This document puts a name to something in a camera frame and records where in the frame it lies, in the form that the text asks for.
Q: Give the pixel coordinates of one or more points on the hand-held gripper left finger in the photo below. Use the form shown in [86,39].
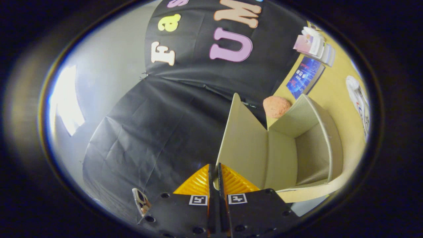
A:
[212,211]

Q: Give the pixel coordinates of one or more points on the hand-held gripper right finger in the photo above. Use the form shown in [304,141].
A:
[222,211]

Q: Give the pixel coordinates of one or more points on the beige fabric storage box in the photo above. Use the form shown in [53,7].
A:
[281,155]

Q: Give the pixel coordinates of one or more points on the white canvas shoe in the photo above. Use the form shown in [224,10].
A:
[358,99]

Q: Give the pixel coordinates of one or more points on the black backdrop cloth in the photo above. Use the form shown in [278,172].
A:
[148,132]

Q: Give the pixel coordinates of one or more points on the orange fuzzy ball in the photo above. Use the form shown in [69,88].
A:
[276,106]

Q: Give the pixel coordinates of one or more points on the pink cover book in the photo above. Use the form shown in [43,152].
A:
[302,44]

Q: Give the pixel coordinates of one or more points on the grey blue cover book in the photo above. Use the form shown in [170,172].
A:
[331,56]

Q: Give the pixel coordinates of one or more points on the white cover book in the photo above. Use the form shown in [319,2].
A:
[322,49]

